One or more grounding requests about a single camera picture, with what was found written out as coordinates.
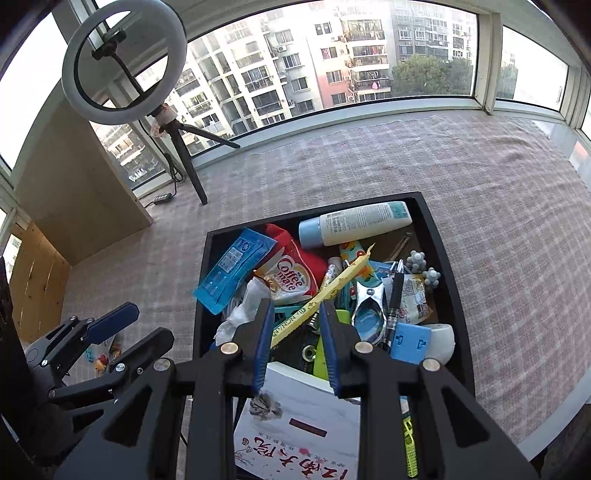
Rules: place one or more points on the small white tube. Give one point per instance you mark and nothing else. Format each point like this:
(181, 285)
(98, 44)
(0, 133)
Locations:
(333, 267)

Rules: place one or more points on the teal packet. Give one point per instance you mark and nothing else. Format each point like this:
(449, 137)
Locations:
(288, 318)

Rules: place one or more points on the orange patterned packet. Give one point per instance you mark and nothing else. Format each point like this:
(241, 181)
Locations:
(353, 256)

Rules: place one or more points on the lime green plastic item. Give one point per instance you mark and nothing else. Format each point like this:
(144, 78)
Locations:
(344, 318)

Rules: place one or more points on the blue sachet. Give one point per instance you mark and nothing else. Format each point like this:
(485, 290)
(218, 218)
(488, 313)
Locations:
(231, 272)

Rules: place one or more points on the white box with red print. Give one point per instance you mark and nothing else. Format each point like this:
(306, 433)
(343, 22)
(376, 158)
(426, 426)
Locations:
(300, 438)

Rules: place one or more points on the black tripod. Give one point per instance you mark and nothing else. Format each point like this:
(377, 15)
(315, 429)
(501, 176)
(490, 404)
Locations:
(191, 170)

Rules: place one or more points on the grey ball cluster toy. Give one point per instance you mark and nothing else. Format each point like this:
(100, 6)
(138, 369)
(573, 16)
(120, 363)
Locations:
(432, 278)
(417, 261)

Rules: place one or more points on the small red yellow toy figure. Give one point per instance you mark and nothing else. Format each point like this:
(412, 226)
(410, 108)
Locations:
(99, 364)

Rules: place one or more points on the red white creamer packet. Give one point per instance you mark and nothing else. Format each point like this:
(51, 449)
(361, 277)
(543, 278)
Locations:
(295, 272)

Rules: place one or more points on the crumpled white tissue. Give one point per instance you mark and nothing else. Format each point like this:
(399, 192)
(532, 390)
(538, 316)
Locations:
(244, 309)

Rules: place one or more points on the yellow green plastic strip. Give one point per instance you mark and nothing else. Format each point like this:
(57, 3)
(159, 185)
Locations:
(410, 447)

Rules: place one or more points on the green trees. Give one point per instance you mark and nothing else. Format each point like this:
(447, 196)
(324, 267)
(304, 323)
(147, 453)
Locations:
(429, 74)

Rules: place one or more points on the apartment buildings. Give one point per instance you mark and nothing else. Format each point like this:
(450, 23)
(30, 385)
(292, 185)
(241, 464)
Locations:
(286, 60)

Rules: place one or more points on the black storage box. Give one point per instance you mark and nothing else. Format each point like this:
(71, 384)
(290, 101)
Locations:
(463, 369)

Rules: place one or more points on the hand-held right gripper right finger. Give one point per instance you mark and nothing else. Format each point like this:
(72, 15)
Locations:
(330, 346)

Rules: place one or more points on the black pen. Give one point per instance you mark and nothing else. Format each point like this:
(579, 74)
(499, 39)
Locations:
(395, 314)

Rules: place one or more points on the white cup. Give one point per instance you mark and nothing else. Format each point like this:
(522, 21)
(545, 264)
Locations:
(441, 344)

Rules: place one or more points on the white blue sunscreen tube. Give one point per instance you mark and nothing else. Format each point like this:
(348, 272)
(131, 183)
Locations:
(355, 224)

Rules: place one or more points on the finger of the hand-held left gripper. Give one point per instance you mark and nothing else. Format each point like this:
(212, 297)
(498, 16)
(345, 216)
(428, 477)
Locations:
(134, 364)
(113, 319)

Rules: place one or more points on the silver orange snack packet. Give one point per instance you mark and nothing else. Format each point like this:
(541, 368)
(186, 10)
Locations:
(415, 300)

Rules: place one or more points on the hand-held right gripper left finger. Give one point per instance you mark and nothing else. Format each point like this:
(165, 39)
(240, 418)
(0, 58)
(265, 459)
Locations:
(263, 341)

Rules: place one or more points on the long yellow patterned sachet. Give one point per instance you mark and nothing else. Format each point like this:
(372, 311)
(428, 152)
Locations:
(332, 286)

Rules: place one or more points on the blue folding phone stand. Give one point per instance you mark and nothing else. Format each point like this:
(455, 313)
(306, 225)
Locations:
(408, 344)

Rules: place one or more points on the white framed window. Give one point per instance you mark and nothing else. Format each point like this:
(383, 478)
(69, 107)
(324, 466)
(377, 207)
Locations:
(489, 55)
(11, 244)

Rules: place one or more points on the wooden stick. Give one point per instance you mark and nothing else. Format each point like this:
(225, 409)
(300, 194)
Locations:
(400, 247)

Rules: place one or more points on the light wooden board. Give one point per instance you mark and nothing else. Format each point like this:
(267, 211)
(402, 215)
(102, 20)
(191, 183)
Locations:
(78, 194)

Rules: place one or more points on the black inline remote controller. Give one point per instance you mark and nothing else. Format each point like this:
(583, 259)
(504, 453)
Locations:
(164, 198)

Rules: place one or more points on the pine plank panel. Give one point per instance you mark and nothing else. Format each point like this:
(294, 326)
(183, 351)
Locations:
(37, 286)

